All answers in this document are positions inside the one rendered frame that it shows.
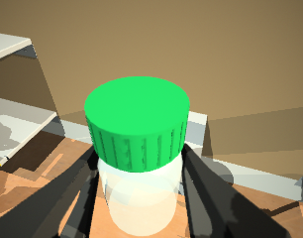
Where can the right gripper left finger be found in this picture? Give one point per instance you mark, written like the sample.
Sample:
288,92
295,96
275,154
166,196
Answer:
39,215

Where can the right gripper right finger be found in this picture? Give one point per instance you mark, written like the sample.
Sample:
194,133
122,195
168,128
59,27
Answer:
231,213

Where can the white bottle with green cap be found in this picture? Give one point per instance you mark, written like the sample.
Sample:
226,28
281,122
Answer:
137,126

